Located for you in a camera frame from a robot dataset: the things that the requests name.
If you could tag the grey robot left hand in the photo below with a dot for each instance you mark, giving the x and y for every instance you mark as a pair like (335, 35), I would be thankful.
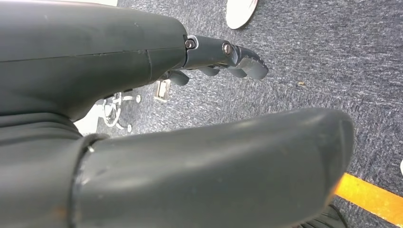
(94, 47)

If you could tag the metal floor socket box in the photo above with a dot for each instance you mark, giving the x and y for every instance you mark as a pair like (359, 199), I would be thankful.
(162, 90)

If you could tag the white round base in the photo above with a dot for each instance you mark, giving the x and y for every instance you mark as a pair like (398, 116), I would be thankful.
(240, 12)

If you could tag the yellow floor tape strip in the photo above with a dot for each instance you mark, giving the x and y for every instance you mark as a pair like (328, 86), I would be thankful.
(371, 198)

